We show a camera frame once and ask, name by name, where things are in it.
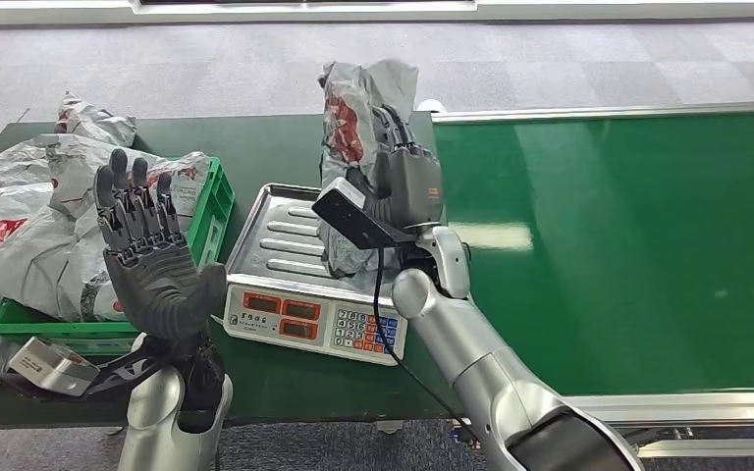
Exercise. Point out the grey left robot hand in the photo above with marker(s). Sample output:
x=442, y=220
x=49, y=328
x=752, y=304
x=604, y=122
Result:
x=162, y=292

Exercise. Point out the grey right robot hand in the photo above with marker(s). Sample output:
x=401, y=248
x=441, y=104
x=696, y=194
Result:
x=416, y=188

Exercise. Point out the grey mailer package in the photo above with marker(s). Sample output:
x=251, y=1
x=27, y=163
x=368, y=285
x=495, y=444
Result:
x=351, y=130

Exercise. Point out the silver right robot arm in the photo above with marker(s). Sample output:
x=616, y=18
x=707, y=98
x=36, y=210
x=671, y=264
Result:
x=481, y=364

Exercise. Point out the white conveyor roller cap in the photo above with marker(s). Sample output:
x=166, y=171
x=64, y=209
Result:
x=430, y=105

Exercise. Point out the green conveyor belt machine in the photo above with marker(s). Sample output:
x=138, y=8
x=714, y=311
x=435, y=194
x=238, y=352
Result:
x=644, y=260

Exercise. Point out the green plastic crate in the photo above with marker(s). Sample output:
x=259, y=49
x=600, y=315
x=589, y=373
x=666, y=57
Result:
x=217, y=208

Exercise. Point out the grey mailer bag black print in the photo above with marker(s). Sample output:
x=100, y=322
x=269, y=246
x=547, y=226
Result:
x=45, y=260

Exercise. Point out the white electronic weighing scale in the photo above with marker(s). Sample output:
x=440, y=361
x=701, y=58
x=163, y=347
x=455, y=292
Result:
x=286, y=312

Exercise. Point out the small crumpled grey mailer bag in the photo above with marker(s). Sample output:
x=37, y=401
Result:
x=94, y=120

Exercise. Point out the flat grey mailer bag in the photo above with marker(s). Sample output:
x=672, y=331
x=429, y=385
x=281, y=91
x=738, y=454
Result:
x=16, y=166

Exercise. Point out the grey table foot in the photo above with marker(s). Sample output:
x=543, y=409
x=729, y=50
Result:
x=390, y=427

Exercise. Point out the white skirting board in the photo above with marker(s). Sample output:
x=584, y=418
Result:
x=58, y=13

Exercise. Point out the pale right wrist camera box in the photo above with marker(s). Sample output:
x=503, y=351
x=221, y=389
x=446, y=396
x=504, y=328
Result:
x=351, y=214

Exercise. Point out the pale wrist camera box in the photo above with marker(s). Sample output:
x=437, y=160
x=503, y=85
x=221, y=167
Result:
x=52, y=367
x=351, y=214

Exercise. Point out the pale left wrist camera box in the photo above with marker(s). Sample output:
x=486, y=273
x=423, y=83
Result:
x=52, y=367

